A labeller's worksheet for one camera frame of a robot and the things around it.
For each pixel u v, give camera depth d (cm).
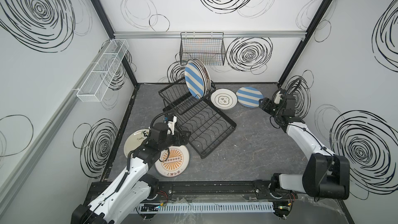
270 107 77
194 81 82
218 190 75
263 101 82
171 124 71
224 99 111
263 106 79
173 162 83
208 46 96
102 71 72
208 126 94
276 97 77
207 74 75
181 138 70
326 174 42
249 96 112
